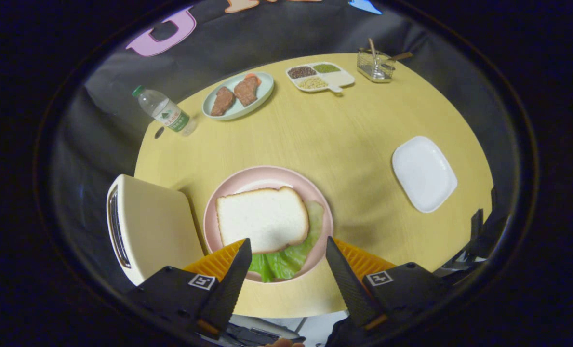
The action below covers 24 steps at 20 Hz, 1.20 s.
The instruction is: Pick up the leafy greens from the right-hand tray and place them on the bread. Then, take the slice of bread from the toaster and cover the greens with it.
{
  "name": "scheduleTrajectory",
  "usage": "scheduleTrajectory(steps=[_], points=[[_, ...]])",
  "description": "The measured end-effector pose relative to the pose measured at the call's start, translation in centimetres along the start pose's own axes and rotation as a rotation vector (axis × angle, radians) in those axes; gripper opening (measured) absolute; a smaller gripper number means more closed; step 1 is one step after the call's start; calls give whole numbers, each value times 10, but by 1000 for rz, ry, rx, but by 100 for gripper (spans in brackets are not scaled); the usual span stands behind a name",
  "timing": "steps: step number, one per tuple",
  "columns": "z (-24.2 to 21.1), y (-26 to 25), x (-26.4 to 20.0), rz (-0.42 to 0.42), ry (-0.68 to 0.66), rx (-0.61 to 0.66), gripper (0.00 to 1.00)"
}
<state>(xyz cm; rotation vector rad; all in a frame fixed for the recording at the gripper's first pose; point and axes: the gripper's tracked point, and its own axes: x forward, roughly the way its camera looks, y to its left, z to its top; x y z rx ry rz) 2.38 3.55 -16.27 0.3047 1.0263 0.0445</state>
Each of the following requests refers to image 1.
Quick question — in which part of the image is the green lettuce leaf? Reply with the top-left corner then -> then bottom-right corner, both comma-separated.
247,201 -> 325,283

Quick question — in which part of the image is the black backdrop cloth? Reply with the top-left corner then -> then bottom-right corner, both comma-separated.
50,0 -> 518,270

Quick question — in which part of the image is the white toaster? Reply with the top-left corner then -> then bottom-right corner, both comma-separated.
107,174 -> 205,286

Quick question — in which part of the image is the brown meat piece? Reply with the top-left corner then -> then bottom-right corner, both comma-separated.
211,86 -> 236,117
234,74 -> 262,107

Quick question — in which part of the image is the light blue round plate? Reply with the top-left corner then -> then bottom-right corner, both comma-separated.
202,72 -> 275,121

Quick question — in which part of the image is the white square plate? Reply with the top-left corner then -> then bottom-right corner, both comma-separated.
391,136 -> 458,214

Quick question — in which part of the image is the white divided bean dish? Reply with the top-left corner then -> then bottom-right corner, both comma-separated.
286,62 -> 356,93

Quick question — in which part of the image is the pink round plate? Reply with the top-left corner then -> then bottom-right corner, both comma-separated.
203,165 -> 334,283

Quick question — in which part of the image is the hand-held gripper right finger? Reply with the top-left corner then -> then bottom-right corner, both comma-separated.
326,236 -> 453,333

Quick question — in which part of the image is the clear plastic water bottle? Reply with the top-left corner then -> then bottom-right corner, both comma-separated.
132,85 -> 198,137

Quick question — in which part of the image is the crusted white bread slice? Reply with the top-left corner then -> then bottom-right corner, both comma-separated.
215,187 -> 310,254

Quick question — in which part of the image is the wire utensil holder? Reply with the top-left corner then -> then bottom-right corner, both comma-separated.
357,47 -> 396,83

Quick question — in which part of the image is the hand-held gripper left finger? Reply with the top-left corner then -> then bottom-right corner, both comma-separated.
127,238 -> 253,340

